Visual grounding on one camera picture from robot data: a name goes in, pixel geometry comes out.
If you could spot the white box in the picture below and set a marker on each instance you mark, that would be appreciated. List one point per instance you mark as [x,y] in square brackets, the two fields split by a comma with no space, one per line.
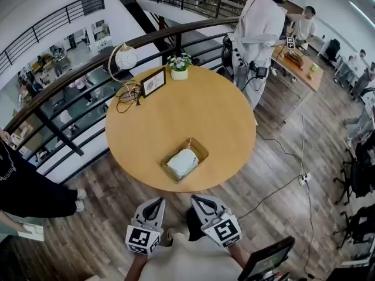
[30,232]

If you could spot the globe desk lamp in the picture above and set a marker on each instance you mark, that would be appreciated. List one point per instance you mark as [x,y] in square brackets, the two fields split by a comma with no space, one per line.
[125,56]

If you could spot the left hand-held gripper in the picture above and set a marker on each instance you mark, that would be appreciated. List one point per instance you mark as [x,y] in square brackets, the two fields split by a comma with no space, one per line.
[142,237]

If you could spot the white power strip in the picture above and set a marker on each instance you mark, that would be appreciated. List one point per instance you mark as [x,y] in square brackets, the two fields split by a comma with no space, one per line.
[304,179]

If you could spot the person's left forearm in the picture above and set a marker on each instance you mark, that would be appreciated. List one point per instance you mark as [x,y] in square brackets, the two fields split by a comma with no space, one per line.
[136,266]

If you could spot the black railing with wooden handrail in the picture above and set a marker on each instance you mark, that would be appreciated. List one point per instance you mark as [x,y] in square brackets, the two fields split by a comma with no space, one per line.
[88,66]

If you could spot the potted flower plant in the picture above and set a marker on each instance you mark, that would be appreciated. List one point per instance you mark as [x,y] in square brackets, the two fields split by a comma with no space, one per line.
[179,66]

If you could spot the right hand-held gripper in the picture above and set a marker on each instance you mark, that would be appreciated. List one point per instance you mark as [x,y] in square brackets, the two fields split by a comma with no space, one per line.
[225,232]

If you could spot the wooden side desk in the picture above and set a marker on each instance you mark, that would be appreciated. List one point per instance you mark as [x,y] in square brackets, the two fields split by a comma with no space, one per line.
[304,69]

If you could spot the white packet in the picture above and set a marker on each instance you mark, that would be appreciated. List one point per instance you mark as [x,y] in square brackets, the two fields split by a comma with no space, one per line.
[183,162]

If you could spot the person's black trouser leg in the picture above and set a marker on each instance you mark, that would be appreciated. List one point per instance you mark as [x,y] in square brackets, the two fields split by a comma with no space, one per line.
[194,224]

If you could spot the person's beige shirt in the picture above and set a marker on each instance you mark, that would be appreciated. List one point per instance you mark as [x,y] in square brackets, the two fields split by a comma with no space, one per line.
[190,259]

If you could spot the person's shoe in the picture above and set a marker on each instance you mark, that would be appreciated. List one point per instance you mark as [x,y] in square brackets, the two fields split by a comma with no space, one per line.
[172,233]

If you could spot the black office chair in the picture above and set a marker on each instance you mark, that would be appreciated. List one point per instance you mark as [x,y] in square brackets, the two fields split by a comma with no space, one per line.
[359,168]
[360,228]
[333,49]

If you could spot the dark framed picture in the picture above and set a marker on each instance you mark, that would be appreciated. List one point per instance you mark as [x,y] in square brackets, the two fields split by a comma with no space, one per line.
[153,82]

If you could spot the black screen on stand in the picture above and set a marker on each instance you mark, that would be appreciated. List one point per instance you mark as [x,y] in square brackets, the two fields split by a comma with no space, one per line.
[268,259]

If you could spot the wooden tray container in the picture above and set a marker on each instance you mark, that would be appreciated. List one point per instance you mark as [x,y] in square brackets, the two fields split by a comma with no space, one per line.
[202,149]

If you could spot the person's right forearm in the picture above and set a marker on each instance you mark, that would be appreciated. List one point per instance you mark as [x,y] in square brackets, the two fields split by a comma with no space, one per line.
[238,259]

